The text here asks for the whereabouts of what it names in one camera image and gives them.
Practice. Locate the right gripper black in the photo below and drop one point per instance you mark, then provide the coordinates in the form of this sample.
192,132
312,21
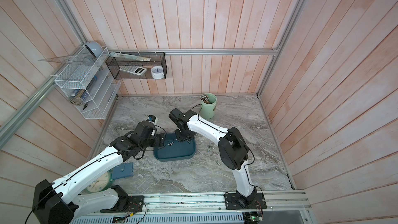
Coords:
179,138

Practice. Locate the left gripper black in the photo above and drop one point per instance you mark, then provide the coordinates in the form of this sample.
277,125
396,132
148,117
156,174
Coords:
157,143

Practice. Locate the teal plastic storage tray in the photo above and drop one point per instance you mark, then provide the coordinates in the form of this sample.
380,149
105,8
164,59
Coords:
169,153

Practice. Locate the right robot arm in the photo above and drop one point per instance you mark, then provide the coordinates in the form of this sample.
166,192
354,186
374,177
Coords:
234,153

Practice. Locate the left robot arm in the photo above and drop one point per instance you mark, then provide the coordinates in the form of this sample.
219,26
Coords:
58,202

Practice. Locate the removed screws on table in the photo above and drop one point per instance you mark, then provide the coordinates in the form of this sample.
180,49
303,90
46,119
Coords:
209,152

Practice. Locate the mint green cup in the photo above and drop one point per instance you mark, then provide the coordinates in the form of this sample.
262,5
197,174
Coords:
208,110

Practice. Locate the white tape roll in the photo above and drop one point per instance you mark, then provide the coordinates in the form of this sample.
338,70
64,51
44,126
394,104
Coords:
157,72

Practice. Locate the white calculator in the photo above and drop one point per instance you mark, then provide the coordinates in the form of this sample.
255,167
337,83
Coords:
133,69

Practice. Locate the metal roll in rack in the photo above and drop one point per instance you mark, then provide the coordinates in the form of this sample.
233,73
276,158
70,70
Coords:
79,97

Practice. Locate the green ruler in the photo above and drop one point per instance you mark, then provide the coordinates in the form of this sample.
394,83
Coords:
127,56

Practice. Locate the clear triangle ruler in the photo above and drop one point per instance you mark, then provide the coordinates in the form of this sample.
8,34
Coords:
79,59

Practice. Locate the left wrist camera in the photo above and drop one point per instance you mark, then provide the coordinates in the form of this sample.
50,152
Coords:
153,119

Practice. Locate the green wall clock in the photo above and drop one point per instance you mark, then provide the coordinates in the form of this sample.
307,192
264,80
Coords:
100,184

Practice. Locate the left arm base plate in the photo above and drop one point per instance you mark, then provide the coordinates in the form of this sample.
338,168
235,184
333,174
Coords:
135,203

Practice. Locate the black mesh wall basket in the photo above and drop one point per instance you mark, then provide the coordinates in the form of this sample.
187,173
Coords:
137,65

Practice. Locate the white wire shelf rack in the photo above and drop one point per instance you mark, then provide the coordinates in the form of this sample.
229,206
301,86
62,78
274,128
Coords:
98,82

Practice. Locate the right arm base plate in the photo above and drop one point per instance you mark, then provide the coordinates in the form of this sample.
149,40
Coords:
235,201

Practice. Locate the aluminium front rail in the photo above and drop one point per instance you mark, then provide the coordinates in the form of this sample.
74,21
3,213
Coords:
213,202

